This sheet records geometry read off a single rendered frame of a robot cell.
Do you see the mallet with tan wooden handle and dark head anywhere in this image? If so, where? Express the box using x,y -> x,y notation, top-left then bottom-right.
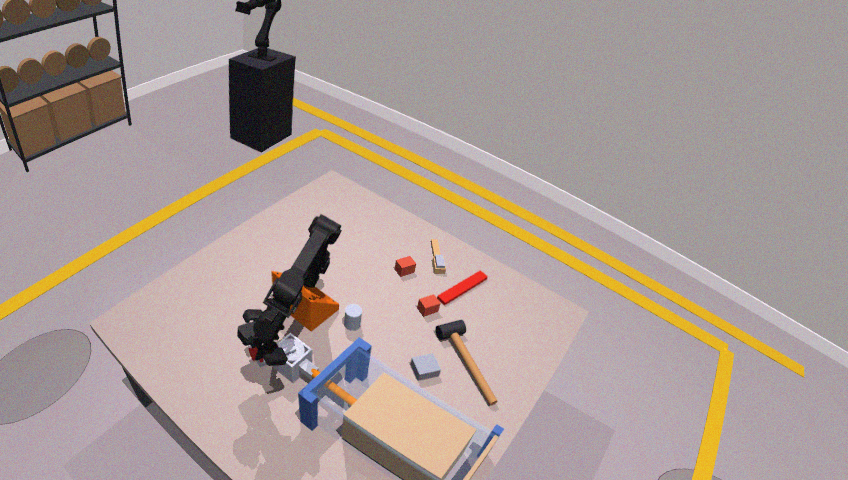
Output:
436,320 -> 497,405

